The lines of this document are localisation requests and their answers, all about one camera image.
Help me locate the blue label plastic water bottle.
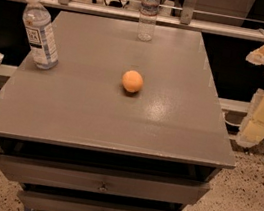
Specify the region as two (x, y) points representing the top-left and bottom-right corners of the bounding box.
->
(22, 0), (59, 70)

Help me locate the clear plastic water bottle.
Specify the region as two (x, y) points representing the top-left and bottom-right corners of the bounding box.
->
(137, 0), (161, 42)

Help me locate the middle grey drawer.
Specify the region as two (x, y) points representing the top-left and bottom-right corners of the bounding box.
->
(17, 191), (163, 211)

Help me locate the grey drawer cabinet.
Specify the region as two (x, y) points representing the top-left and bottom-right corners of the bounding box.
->
(0, 12), (235, 211)

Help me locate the orange ball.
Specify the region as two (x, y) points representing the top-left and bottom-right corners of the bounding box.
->
(122, 70), (143, 93)

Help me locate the top grey drawer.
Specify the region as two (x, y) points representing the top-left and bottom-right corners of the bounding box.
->
(0, 154), (210, 204)

